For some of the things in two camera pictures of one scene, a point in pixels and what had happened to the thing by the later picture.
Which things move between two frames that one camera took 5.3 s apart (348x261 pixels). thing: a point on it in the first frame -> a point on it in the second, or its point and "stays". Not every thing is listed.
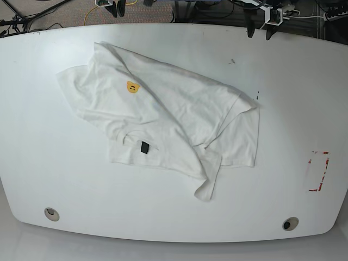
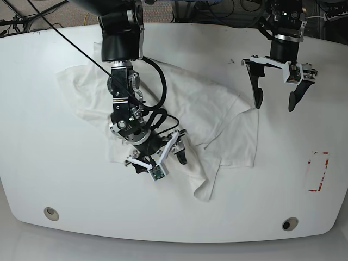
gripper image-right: [250, 15] -> [284, 49]
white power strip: [326, 18] stays
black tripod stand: [17, 24] stays
